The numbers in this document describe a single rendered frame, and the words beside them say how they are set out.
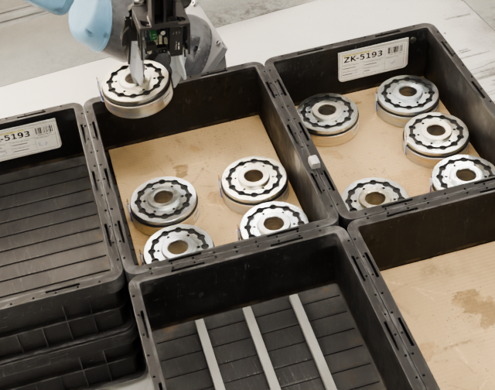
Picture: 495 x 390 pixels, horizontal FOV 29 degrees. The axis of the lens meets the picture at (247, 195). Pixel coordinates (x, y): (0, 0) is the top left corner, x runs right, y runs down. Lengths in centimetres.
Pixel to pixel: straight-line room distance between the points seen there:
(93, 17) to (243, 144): 33
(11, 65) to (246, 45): 147
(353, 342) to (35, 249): 50
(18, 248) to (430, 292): 61
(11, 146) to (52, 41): 187
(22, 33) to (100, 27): 187
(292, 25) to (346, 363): 99
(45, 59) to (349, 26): 152
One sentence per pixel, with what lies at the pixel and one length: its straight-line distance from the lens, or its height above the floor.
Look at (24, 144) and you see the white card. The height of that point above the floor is 88.
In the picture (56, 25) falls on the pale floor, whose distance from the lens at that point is 353.
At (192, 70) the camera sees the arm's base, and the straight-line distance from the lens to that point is 174.
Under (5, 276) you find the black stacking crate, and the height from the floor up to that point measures 83.
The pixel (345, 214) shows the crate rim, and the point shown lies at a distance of 133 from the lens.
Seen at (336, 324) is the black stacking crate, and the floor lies 83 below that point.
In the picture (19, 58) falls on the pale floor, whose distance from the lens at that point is 341.
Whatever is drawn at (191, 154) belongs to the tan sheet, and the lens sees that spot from 159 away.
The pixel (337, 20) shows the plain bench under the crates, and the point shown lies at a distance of 211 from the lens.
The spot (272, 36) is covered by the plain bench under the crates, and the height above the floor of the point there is 70.
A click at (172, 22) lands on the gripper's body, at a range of 134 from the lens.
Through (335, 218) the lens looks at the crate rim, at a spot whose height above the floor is 93.
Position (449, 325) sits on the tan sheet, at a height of 83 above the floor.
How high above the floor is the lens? 187
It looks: 43 degrees down
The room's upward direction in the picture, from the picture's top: 6 degrees counter-clockwise
